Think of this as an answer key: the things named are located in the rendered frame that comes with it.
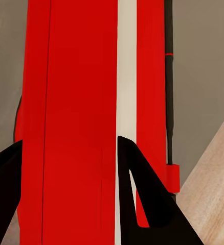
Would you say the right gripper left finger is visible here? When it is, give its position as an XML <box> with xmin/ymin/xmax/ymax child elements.
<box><xmin>0</xmin><ymin>140</ymin><xmax>23</xmax><ymax>245</ymax></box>

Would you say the radio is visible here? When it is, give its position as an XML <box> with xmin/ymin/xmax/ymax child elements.
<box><xmin>13</xmin><ymin>0</ymin><xmax>180</xmax><ymax>245</ymax></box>

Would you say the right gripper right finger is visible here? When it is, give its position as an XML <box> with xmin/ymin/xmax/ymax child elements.
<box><xmin>117</xmin><ymin>136</ymin><xmax>204</xmax><ymax>245</ymax></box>

